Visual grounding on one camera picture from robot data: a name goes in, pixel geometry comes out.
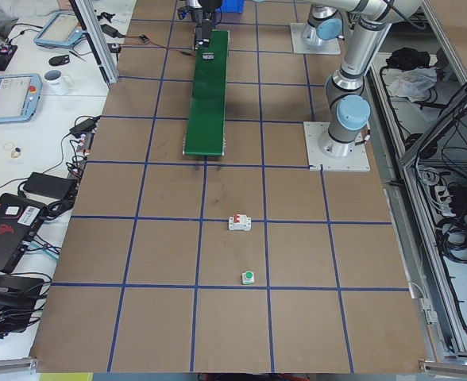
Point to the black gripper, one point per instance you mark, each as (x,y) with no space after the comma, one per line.
(204,25)

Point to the dark brown capacitor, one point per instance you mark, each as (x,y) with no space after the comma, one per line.
(208,56)

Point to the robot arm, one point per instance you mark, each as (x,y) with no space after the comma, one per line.
(325,28)
(349,111)

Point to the blue plastic bin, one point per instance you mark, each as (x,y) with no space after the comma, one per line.
(226,6)

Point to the small black sensor board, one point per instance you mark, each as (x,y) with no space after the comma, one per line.
(144,39)

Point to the green conveyor belt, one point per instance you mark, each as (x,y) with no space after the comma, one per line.
(205,134)

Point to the far teach pendant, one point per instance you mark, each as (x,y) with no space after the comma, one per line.
(61,31)

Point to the teach pendant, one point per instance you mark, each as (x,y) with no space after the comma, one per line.
(61,31)
(19,97)

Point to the white mug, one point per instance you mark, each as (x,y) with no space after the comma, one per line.
(59,83)

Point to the white circuit breaker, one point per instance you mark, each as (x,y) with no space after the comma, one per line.
(240,222)

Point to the near teach pendant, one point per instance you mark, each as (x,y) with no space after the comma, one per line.
(19,97)

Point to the black power adapter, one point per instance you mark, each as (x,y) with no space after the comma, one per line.
(49,185)

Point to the black laptop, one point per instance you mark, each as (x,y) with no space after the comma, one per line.
(20,219)

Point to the aluminium frame post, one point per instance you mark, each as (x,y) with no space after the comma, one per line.
(85,13)

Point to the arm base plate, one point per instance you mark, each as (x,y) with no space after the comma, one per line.
(326,154)
(306,41)

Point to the green push button switch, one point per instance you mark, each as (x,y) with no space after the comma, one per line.
(247,278)

